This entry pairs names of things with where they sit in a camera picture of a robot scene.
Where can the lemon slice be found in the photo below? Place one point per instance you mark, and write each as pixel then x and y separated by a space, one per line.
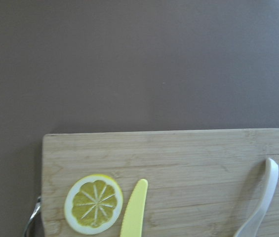
pixel 93 204

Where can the wooden cutting board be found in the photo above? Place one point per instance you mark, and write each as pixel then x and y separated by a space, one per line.
pixel 202 183

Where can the white ceramic spoon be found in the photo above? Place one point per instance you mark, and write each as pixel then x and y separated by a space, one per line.
pixel 250 227

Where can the yellow plastic knife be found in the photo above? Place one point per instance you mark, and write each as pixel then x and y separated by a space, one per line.
pixel 132 223

